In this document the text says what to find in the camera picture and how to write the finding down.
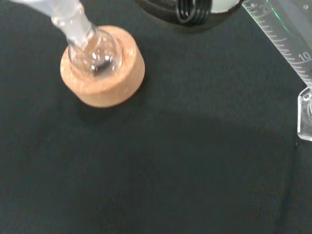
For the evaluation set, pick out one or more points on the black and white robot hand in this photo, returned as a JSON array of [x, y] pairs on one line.
[[190, 12]]

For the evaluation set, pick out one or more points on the clear plastic funnel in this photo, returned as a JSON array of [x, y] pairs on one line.
[[58, 6]]

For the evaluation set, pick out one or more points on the clear round-bottom flask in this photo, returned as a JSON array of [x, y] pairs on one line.
[[97, 56]]

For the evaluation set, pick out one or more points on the black bench cloth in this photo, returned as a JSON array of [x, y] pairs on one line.
[[170, 158]]

